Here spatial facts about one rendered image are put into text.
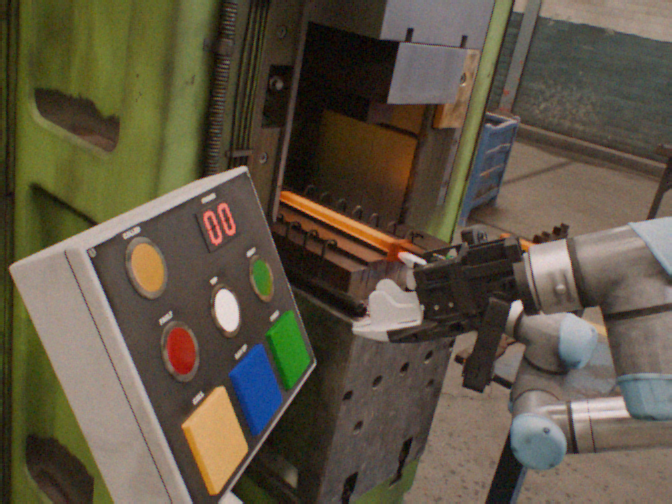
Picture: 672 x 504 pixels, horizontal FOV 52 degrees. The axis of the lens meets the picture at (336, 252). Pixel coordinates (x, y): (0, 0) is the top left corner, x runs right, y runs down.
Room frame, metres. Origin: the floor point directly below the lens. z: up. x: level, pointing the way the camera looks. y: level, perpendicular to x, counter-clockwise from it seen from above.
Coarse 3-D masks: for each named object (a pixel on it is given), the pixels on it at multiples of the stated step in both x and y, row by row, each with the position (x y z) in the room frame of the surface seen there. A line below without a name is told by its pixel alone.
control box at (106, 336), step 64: (192, 192) 0.70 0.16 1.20; (64, 256) 0.51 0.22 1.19; (128, 256) 0.55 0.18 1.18; (192, 256) 0.64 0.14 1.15; (256, 256) 0.76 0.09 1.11; (64, 320) 0.51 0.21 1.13; (128, 320) 0.52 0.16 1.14; (192, 320) 0.60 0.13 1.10; (256, 320) 0.71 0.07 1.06; (64, 384) 0.51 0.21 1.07; (128, 384) 0.49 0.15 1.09; (192, 384) 0.55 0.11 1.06; (128, 448) 0.49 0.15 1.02; (256, 448) 0.60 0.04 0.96
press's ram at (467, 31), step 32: (320, 0) 1.13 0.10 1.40; (352, 0) 1.09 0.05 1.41; (384, 0) 1.05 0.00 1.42; (416, 0) 1.10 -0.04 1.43; (448, 0) 1.17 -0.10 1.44; (480, 0) 1.25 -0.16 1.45; (352, 32) 1.09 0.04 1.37; (384, 32) 1.06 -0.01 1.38; (416, 32) 1.12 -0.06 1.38; (448, 32) 1.19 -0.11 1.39; (480, 32) 1.27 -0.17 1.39
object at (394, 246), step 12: (288, 192) 1.38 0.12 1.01; (300, 204) 1.32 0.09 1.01; (312, 204) 1.32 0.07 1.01; (324, 216) 1.28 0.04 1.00; (336, 216) 1.28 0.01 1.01; (348, 228) 1.24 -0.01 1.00; (360, 228) 1.23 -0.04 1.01; (372, 240) 1.20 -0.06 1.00; (384, 240) 1.19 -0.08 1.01; (396, 240) 1.20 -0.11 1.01; (408, 240) 1.20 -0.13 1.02; (396, 252) 1.17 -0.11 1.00; (408, 252) 1.16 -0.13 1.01; (420, 252) 1.15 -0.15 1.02
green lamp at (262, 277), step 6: (258, 264) 0.76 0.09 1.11; (264, 264) 0.77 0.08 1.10; (258, 270) 0.75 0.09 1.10; (264, 270) 0.76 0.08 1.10; (258, 276) 0.74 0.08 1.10; (264, 276) 0.76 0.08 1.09; (270, 276) 0.77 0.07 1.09; (258, 282) 0.74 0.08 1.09; (264, 282) 0.75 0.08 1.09; (270, 282) 0.76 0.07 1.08; (258, 288) 0.73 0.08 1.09; (264, 288) 0.74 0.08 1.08; (270, 288) 0.76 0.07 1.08; (264, 294) 0.74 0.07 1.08
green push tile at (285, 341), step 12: (288, 312) 0.77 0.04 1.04; (276, 324) 0.74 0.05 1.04; (288, 324) 0.76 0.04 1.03; (276, 336) 0.72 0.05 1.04; (288, 336) 0.75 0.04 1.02; (300, 336) 0.77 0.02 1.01; (276, 348) 0.71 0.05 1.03; (288, 348) 0.73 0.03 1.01; (300, 348) 0.76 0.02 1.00; (276, 360) 0.71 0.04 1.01; (288, 360) 0.72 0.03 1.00; (300, 360) 0.75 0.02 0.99; (288, 372) 0.71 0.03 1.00; (300, 372) 0.74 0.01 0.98; (288, 384) 0.70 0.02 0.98
